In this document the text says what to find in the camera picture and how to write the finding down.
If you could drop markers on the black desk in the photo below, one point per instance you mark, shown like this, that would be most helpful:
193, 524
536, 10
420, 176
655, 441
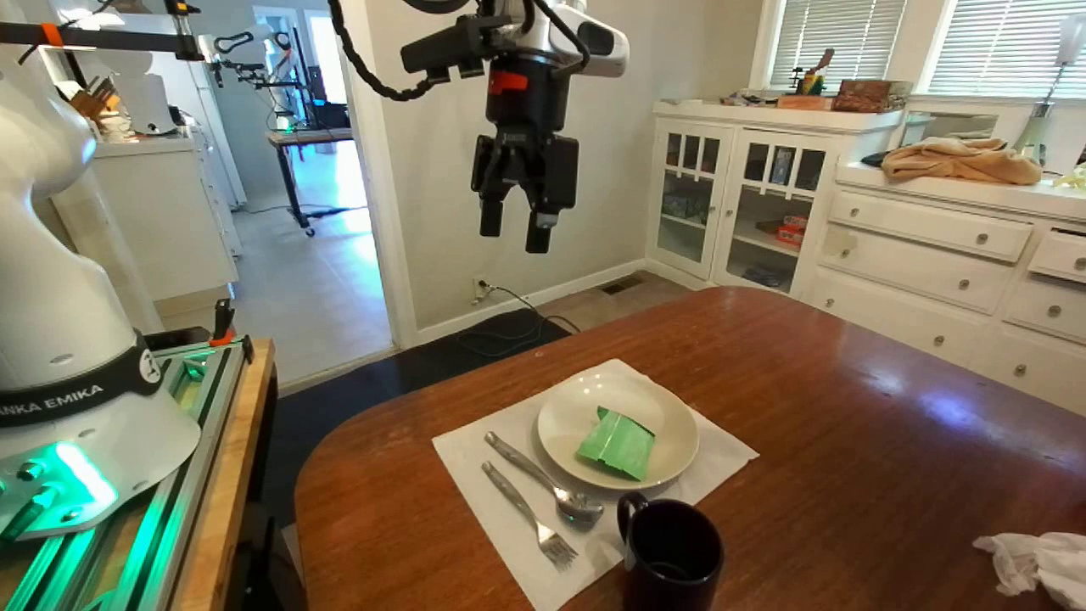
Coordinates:
310, 138

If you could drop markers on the white crumpled cloth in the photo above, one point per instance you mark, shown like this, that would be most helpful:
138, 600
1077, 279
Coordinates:
1045, 562

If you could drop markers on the black mug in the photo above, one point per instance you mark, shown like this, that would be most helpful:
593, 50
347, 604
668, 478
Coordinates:
673, 562

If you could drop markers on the metal spoon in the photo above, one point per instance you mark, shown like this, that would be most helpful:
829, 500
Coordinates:
570, 503

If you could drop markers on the wide white window blind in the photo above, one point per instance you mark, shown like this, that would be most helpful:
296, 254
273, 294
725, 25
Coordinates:
1007, 44

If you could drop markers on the white round plate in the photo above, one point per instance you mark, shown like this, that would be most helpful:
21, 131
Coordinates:
566, 425

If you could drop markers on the brown wooden box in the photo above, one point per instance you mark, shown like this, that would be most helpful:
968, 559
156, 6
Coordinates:
869, 96

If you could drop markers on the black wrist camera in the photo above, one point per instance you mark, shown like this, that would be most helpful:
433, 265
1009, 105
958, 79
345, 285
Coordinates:
443, 50

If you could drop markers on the brown crumpled cloth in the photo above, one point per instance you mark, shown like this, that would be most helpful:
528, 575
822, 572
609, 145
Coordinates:
961, 159

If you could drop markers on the metal fork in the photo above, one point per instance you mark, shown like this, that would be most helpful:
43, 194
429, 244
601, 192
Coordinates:
528, 511

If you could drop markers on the white dresser with drawers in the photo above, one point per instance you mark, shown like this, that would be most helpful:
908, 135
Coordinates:
937, 273

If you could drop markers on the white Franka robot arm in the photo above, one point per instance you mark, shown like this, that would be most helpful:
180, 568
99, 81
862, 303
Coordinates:
54, 283

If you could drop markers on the white glass door cabinet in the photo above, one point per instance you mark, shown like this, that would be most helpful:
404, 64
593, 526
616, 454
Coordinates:
690, 204

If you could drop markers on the white placemat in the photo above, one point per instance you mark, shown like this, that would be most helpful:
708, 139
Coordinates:
477, 463

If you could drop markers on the black mount bar orange clamp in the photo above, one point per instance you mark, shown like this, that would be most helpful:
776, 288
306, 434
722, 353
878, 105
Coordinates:
114, 43

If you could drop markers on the white open box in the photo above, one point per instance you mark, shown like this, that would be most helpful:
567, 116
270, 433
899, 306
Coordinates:
951, 122

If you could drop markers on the white fluffy duster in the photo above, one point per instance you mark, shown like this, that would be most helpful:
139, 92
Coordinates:
1064, 53

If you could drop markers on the narrow white window blind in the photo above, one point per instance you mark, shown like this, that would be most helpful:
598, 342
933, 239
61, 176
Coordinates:
842, 39

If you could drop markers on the red and black tool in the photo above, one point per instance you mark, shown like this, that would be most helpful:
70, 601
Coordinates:
222, 323

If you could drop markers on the white counter cabinet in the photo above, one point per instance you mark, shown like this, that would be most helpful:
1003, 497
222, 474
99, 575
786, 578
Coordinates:
156, 216

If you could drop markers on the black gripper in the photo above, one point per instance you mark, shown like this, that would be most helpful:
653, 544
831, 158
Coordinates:
528, 158

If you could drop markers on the black floor mat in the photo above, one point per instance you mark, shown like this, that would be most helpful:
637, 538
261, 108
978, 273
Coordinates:
374, 392

